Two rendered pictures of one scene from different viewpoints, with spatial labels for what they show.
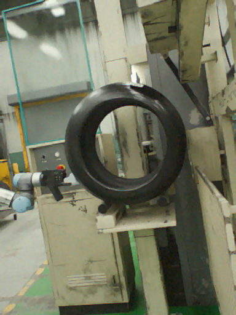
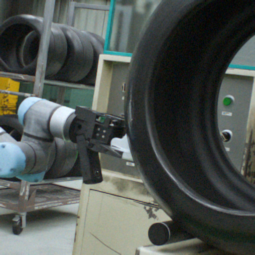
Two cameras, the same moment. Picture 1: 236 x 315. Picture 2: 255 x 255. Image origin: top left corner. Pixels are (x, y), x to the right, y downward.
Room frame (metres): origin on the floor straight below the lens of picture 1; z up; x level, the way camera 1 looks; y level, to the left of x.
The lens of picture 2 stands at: (0.09, -0.30, 1.16)
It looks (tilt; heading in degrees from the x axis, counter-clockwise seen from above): 3 degrees down; 22
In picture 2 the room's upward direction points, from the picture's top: 8 degrees clockwise
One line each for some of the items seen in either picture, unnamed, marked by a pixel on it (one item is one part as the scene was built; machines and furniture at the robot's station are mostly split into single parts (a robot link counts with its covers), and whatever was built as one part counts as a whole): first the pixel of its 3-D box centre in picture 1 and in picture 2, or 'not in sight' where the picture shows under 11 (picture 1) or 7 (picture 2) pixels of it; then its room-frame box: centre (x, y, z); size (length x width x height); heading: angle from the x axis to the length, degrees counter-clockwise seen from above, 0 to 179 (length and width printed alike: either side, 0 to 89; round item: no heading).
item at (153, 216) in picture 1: (139, 216); not in sight; (1.46, -0.06, 0.80); 0.37 x 0.36 x 0.02; 79
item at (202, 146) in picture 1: (202, 153); not in sight; (1.60, -0.47, 1.05); 0.20 x 0.15 x 0.30; 169
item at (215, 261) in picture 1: (216, 257); not in sight; (1.17, -0.34, 0.65); 0.90 x 0.02 x 0.70; 169
